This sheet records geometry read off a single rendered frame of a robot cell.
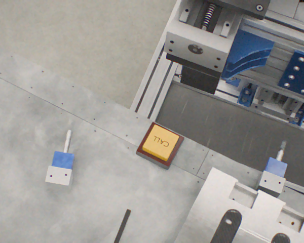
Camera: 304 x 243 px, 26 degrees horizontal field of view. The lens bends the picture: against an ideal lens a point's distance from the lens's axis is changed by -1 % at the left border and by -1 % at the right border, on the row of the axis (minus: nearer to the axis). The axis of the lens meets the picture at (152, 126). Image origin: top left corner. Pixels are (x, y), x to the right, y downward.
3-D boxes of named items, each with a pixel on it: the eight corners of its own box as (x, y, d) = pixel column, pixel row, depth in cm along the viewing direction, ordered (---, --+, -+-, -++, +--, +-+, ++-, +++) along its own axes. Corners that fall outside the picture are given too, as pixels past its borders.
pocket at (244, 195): (234, 184, 141) (237, 178, 137) (256, 195, 140) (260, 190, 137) (225, 202, 139) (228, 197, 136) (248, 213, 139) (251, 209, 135)
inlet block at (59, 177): (59, 133, 149) (58, 124, 144) (81, 137, 148) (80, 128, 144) (47, 189, 143) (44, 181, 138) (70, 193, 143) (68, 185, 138)
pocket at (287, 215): (280, 206, 140) (284, 202, 136) (303, 218, 139) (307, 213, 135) (271, 225, 138) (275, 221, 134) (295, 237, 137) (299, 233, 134)
